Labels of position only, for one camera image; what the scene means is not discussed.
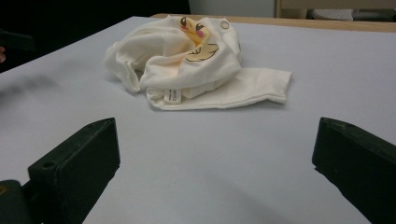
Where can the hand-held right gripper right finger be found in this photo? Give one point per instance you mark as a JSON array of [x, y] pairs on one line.
[[358, 165]]

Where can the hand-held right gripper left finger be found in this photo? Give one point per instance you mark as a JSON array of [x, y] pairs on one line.
[[77, 161]]

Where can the white baby shirt chick print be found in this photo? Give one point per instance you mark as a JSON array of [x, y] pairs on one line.
[[214, 65]]

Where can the light blue table board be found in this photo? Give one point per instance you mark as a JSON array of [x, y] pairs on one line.
[[202, 155]]

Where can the wooden table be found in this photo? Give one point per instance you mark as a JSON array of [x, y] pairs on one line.
[[311, 23]]

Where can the white cabinet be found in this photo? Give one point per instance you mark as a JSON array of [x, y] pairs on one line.
[[233, 6]]

